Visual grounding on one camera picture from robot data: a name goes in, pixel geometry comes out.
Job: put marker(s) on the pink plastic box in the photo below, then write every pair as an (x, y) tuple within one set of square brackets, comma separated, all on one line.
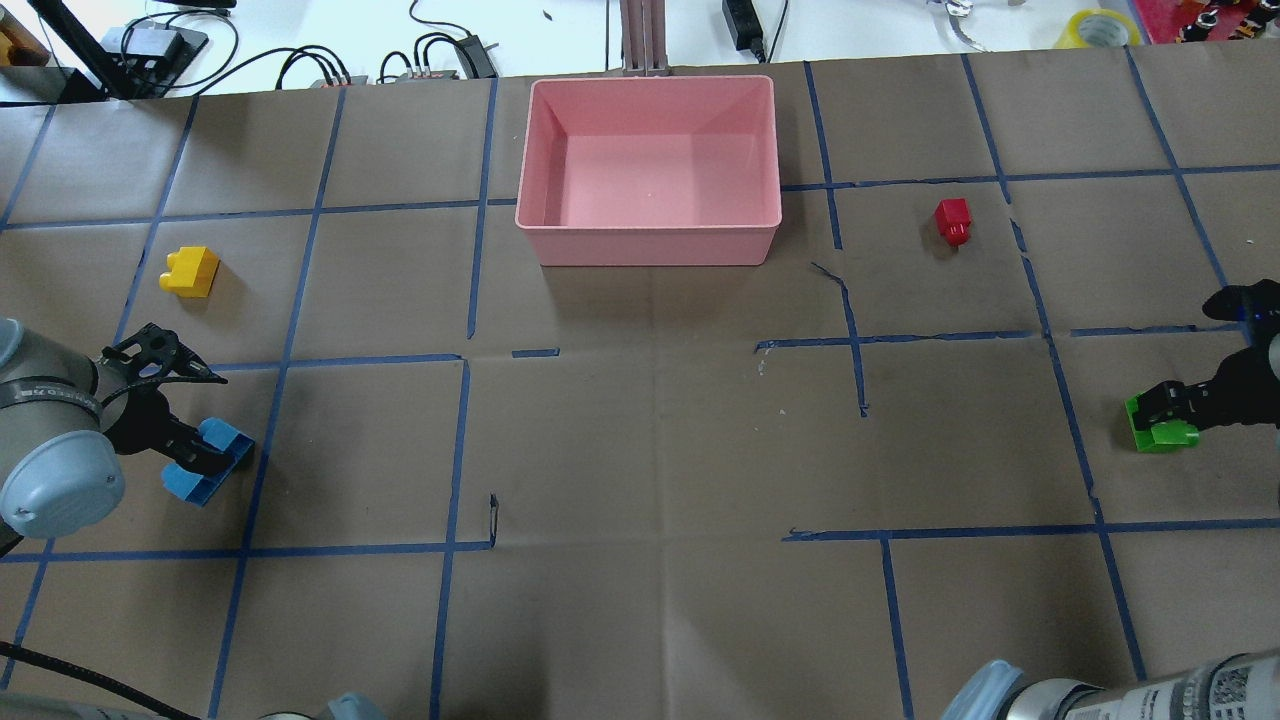
[(651, 171)]

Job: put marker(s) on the red toy block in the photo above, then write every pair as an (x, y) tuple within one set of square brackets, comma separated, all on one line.
[(953, 220)]

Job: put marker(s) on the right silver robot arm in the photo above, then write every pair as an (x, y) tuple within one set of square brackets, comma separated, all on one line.
[(725, 536)]

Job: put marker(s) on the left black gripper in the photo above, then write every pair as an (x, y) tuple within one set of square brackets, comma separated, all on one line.
[(137, 424)]

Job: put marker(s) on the aluminium frame post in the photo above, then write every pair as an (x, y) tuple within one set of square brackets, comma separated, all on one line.
[(644, 38)]

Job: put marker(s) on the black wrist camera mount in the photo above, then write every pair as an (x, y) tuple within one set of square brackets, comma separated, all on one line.
[(153, 357)]

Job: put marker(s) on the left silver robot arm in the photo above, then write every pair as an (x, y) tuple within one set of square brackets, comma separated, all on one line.
[(67, 419)]

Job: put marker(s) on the yellow tape roll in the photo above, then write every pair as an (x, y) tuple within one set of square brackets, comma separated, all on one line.
[(1098, 27)]

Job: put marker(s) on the yellow toy block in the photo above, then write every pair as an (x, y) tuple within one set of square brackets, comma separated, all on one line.
[(189, 272)]

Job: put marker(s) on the black power adapter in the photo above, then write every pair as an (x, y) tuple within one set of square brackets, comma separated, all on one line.
[(746, 30)]

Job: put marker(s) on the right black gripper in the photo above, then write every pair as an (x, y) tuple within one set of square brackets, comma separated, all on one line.
[(1243, 393)]

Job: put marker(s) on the blue toy block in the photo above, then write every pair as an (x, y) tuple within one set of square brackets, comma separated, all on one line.
[(202, 457)]

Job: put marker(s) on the green toy block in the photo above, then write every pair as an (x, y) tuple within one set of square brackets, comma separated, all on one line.
[(1155, 427)]

